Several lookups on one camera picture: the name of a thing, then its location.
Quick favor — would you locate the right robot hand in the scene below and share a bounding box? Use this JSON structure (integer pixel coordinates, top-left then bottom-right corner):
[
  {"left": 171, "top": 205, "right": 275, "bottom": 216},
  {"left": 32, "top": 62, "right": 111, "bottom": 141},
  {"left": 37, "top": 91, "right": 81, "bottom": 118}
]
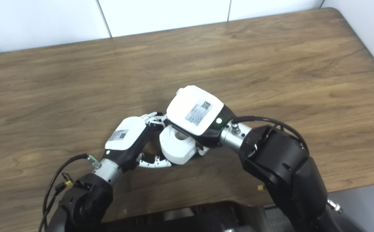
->
[{"left": 165, "top": 85, "right": 236, "bottom": 157}]

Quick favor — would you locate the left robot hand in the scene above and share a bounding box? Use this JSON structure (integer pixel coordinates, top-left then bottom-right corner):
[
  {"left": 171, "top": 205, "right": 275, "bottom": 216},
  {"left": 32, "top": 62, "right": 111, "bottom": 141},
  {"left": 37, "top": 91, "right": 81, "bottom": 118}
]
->
[{"left": 103, "top": 112, "right": 173, "bottom": 173}]

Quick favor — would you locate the round white piece with holes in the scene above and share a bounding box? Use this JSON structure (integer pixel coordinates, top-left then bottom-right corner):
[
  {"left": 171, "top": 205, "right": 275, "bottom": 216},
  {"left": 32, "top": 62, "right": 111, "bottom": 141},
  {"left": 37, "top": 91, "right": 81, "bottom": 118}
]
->
[{"left": 159, "top": 125, "right": 198, "bottom": 165}]

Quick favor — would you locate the black robot torso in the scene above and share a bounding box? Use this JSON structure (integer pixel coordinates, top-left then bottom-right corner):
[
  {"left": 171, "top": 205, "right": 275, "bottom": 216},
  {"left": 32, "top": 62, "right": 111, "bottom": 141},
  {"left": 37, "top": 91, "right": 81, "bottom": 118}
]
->
[{"left": 100, "top": 201, "right": 290, "bottom": 232}]

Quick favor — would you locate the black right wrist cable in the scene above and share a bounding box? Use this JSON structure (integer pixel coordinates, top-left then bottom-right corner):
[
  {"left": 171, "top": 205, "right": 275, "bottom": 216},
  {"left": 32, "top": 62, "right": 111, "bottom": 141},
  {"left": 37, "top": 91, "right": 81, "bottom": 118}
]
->
[{"left": 231, "top": 116, "right": 310, "bottom": 155}]

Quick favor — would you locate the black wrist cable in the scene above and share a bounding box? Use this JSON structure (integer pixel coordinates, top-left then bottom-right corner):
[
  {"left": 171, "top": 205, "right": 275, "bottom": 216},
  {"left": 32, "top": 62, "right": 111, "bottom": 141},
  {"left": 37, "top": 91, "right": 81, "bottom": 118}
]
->
[
  {"left": 231, "top": 116, "right": 310, "bottom": 155},
  {"left": 38, "top": 154, "right": 92, "bottom": 232}
]

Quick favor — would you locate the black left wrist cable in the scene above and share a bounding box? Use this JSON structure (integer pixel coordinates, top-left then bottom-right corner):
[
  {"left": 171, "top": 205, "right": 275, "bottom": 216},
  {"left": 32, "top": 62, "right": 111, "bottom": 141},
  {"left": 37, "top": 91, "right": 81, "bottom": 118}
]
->
[{"left": 38, "top": 154, "right": 92, "bottom": 232}]

